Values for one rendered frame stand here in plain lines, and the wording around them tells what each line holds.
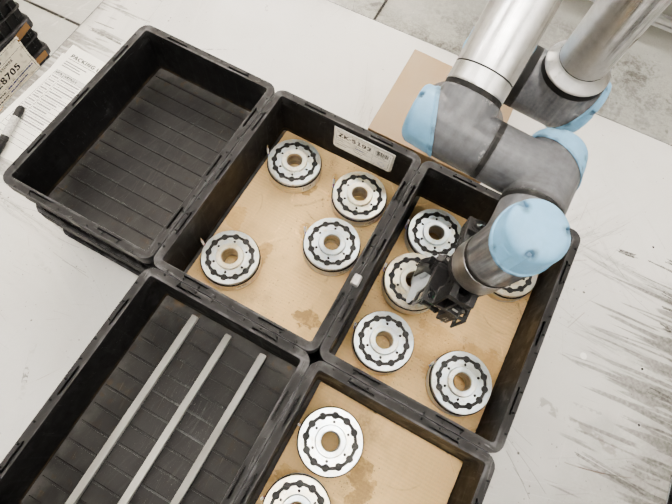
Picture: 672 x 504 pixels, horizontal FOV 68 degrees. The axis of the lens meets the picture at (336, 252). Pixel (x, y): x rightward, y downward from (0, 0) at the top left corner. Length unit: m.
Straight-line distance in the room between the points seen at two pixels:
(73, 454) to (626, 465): 0.97
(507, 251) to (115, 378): 0.65
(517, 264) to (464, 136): 0.16
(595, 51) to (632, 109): 1.64
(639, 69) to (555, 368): 1.85
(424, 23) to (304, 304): 1.83
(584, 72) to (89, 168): 0.90
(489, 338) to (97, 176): 0.78
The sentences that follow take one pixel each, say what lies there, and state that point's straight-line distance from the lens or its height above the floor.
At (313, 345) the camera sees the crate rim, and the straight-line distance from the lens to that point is 0.76.
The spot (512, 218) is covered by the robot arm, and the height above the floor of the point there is 1.22.
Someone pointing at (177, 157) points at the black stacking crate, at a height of 0.83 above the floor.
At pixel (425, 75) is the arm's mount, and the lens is 1.20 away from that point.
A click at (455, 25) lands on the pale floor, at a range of 2.52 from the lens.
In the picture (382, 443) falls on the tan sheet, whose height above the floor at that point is 0.83.
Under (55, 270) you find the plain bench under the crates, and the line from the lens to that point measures 1.15.
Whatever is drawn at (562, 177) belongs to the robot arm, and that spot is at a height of 1.20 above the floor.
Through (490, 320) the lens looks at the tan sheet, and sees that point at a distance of 0.93.
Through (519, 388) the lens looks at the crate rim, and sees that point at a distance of 0.83.
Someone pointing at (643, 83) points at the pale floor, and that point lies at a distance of 2.67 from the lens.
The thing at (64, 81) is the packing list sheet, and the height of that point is 0.70.
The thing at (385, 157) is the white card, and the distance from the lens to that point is 0.93.
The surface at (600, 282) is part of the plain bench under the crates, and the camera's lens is 1.20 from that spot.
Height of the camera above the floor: 1.67
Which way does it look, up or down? 68 degrees down
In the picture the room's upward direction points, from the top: 9 degrees clockwise
